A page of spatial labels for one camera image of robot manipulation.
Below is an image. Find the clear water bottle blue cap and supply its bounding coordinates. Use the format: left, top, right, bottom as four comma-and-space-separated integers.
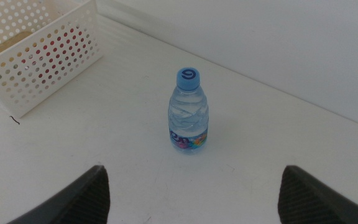
167, 67, 210, 155

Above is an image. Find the red drink can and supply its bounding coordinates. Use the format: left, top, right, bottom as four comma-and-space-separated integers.
19, 27, 87, 85

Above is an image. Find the white perforated plastic basket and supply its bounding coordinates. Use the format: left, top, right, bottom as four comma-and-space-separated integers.
0, 0, 104, 119

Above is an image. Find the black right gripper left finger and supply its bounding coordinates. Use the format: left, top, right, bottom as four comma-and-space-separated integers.
7, 164, 111, 224

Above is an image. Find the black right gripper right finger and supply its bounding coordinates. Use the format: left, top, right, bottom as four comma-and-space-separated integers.
277, 165, 358, 224

